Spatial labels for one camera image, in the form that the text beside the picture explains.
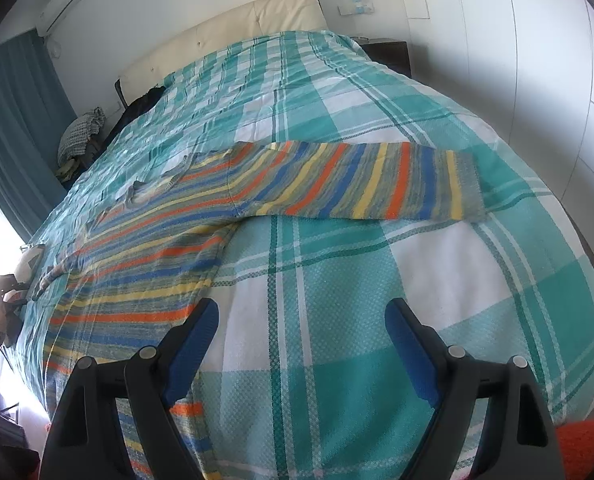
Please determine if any orange fuzzy cloth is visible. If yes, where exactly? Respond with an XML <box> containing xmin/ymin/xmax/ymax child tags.
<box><xmin>556</xmin><ymin>419</ymin><xmax>594</xmax><ymax>480</ymax></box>

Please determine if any white wall switch panel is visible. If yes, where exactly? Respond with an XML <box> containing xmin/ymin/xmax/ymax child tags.
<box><xmin>337</xmin><ymin>0</ymin><xmax>375</xmax><ymax>16</ymax></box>

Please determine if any teal window curtain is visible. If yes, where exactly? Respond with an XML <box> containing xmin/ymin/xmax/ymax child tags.
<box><xmin>0</xmin><ymin>30</ymin><xmax>76</xmax><ymax>242</ymax></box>

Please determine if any colourful striped knit sweater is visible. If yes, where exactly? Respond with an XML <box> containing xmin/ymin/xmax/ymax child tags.
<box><xmin>35</xmin><ymin>141</ymin><xmax>485</xmax><ymax>479</ymax></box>

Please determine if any dark bedside table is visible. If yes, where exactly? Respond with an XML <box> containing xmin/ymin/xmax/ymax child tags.
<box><xmin>353</xmin><ymin>37</ymin><xmax>412</xmax><ymax>78</ymax></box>

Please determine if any folded grey striped clothes pile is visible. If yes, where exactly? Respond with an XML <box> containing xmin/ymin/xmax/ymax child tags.
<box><xmin>57</xmin><ymin>107</ymin><xmax>106</xmax><ymax>167</ymax></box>

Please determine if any black garment near headboard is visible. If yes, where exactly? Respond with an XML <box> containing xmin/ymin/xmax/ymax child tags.
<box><xmin>102</xmin><ymin>87</ymin><xmax>166</xmax><ymax>148</ymax></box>

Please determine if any cream padded headboard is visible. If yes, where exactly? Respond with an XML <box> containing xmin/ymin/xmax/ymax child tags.
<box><xmin>114</xmin><ymin>0</ymin><xmax>327</xmax><ymax>106</ymax></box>

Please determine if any teal plaid bed cover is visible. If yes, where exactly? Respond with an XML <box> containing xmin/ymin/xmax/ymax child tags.
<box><xmin>14</xmin><ymin>32</ymin><xmax>594</xmax><ymax>479</ymax></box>

